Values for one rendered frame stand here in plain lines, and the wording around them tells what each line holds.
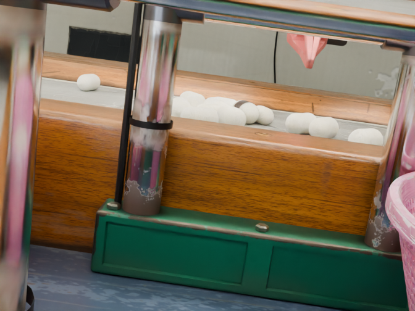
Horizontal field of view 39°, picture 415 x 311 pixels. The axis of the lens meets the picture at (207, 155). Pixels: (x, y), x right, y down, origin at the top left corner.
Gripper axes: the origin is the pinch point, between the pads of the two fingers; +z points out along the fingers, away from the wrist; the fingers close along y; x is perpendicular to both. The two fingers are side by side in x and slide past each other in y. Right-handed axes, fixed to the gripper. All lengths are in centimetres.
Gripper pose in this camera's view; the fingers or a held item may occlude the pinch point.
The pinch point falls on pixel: (310, 58)
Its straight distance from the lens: 65.2
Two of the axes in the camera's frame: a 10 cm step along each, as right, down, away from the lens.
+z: -1.3, 7.9, -5.9
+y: 9.9, 1.5, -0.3
